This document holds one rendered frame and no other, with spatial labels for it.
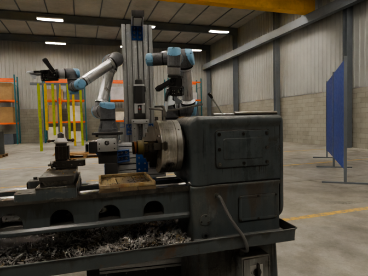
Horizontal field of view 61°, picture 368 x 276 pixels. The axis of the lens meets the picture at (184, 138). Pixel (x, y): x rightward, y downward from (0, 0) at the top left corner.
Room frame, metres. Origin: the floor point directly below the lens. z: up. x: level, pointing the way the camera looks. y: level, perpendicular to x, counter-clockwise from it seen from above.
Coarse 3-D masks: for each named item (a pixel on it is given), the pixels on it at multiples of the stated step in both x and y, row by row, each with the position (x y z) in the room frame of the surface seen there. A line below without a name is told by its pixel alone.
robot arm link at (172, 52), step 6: (168, 48) 1.75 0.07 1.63; (174, 48) 1.73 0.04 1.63; (180, 48) 1.76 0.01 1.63; (168, 54) 1.74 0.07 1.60; (174, 54) 1.73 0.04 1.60; (180, 54) 1.76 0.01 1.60; (168, 60) 1.75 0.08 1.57; (174, 60) 1.74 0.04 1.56; (180, 60) 1.76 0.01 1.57; (168, 66) 1.76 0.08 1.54; (174, 66) 1.74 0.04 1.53; (180, 66) 1.78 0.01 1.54
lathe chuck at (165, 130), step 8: (160, 120) 1.84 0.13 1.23; (168, 120) 1.85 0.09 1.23; (160, 128) 1.76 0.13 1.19; (168, 128) 1.77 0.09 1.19; (160, 136) 1.73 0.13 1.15; (168, 136) 1.74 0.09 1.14; (176, 136) 1.75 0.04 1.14; (168, 144) 1.72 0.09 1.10; (176, 144) 1.73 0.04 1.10; (160, 152) 1.75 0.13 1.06; (168, 152) 1.72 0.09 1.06; (176, 152) 1.74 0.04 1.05; (160, 160) 1.75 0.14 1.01; (168, 160) 1.74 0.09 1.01; (176, 160) 1.75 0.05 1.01; (160, 168) 1.76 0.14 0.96; (168, 168) 1.78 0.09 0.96
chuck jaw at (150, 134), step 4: (148, 128) 1.90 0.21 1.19; (152, 128) 1.91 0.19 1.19; (148, 132) 1.89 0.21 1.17; (152, 132) 1.89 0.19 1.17; (148, 136) 1.87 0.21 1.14; (152, 136) 1.88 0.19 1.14; (144, 140) 1.85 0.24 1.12; (148, 140) 1.85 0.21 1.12; (152, 140) 1.86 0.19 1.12; (156, 140) 1.87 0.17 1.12
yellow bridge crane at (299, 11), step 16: (160, 0) 12.33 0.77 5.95; (176, 0) 12.37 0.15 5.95; (192, 0) 12.41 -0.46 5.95; (208, 0) 12.59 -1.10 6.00; (224, 0) 12.80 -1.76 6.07; (240, 0) 13.03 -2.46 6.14; (256, 0) 13.26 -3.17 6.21; (272, 0) 13.50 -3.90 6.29; (288, 0) 13.75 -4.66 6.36; (304, 0) 14.02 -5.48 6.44
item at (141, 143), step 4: (140, 140) 1.83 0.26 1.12; (132, 144) 1.84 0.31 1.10; (136, 144) 1.80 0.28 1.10; (140, 144) 1.80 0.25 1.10; (132, 148) 1.85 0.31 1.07; (136, 148) 1.79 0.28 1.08; (140, 148) 1.79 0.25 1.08; (144, 148) 1.80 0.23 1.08; (136, 152) 1.81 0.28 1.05; (140, 152) 1.80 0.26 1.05; (144, 152) 1.80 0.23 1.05
